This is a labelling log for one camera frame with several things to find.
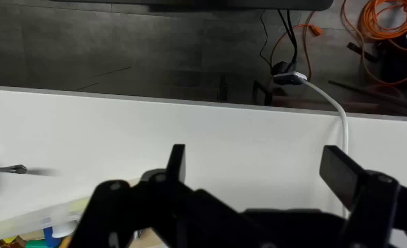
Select clear plastic bin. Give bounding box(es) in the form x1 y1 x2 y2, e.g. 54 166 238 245
0 195 90 248

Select thin black floor cables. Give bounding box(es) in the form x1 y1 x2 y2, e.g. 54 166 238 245
257 8 301 77

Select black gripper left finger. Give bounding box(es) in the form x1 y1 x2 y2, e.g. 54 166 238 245
68 143 242 248

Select coiled orange cable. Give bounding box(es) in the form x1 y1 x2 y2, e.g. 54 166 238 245
340 0 407 88

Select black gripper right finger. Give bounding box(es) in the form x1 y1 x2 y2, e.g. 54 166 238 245
319 144 407 248

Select thin orange cable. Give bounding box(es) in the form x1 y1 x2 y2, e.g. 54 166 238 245
271 12 325 79

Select white cable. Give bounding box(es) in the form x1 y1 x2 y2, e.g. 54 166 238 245
272 70 351 155

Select black utensil on plate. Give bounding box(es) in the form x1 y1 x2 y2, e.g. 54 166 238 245
0 162 29 174

